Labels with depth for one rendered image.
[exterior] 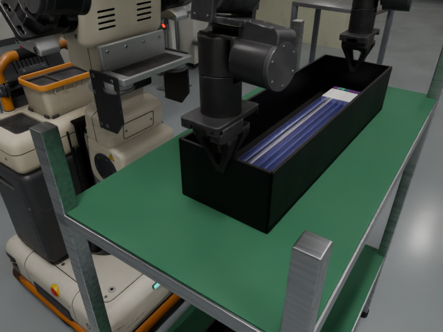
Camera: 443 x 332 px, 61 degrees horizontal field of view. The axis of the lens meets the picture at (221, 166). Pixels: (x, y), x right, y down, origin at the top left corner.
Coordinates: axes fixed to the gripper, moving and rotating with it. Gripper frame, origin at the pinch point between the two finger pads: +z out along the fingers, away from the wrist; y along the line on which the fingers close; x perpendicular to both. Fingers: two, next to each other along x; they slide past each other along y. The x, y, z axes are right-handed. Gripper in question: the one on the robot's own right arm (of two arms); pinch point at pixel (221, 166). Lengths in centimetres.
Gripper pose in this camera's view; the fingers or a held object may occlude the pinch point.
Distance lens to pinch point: 57.0
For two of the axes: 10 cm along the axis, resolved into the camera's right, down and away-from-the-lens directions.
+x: -8.1, -3.1, 5.1
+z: 0.1, 8.5, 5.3
